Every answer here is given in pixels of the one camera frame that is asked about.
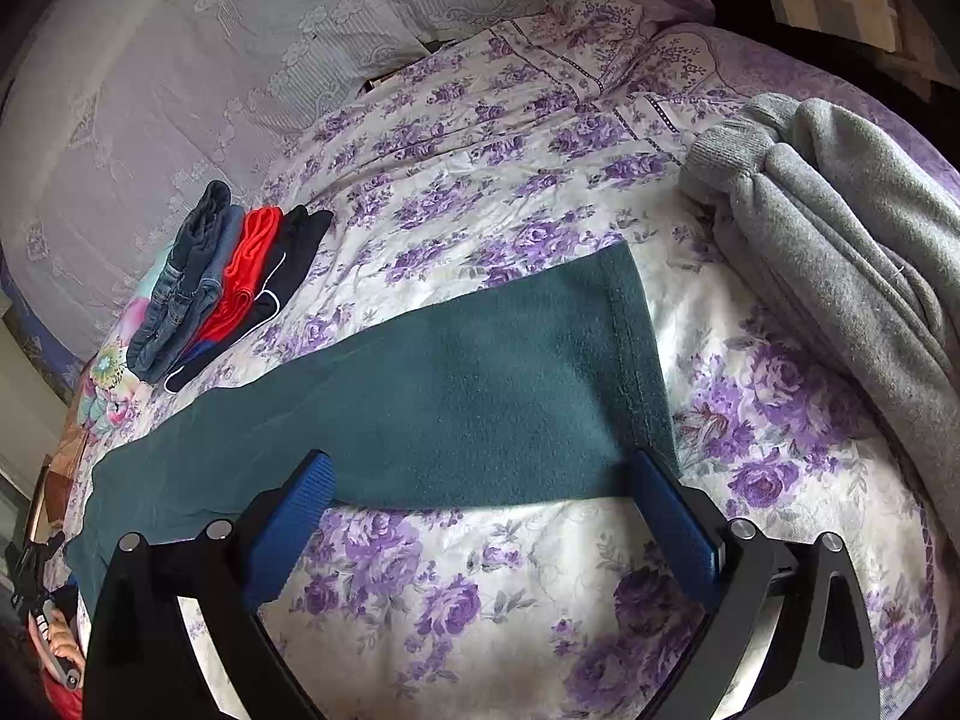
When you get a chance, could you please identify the dark green pants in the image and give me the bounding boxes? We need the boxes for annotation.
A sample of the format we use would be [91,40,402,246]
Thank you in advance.
[67,244,682,601]

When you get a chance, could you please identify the grey sweatshirt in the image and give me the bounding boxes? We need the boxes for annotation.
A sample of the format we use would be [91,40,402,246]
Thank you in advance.
[679,92,960,511]

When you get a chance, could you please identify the colourful floral pillow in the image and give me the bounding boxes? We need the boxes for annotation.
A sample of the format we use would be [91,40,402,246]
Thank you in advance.
[75,255,177,440]

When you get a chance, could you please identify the person's left hand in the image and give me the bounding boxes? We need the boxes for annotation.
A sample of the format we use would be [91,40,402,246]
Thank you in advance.
[31,611,82,680]

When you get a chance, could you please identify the folded black garment white piping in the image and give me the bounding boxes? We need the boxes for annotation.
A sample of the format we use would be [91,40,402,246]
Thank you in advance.
[163,204,335,393]

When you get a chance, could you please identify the blue patterned sheet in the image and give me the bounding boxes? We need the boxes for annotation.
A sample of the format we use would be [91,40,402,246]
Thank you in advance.
[0,251,80,398]

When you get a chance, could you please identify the person's red clothing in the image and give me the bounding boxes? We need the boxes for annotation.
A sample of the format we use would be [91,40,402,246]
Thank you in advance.
[41,660,85,717]

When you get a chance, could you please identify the folded red garment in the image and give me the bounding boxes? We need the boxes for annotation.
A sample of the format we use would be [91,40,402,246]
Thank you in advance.
[184,206,286,361]

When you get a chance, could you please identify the tan cloth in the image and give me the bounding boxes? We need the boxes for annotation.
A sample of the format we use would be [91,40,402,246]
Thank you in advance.
[58,382,95,466]

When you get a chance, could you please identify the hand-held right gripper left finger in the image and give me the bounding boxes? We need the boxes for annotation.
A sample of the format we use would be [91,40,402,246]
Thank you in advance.
[81,450,338,720]

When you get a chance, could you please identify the purple floral bedsheet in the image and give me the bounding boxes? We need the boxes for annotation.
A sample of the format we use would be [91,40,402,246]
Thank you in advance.
[71,0,953,720]

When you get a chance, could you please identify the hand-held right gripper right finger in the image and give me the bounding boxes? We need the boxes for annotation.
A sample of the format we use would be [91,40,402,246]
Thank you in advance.
[628,450,880,720]

